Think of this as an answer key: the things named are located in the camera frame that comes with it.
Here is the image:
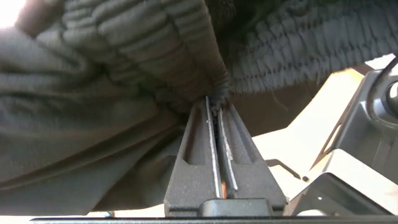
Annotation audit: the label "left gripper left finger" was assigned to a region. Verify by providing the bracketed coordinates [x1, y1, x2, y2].
[164, 96, 223, 217]

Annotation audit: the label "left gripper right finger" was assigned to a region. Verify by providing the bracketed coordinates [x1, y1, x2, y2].
[218, 104, 287, 216]

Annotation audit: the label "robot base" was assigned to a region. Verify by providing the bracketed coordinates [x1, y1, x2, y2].
[266, 54, 398, 217]

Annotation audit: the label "black shorts with white cords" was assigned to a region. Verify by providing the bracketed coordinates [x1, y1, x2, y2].
[0, 0, 398, 217]

